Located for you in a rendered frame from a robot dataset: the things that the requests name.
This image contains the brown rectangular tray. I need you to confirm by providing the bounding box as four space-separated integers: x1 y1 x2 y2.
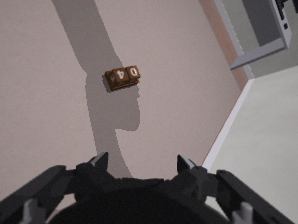
105 70 139 91

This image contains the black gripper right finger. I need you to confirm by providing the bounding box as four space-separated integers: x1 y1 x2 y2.
158 155 295 224

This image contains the brown cube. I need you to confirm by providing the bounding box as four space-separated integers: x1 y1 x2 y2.
109 67 129 86
125 65 141 83

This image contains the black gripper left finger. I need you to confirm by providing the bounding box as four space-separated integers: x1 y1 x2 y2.
0 152 129 224

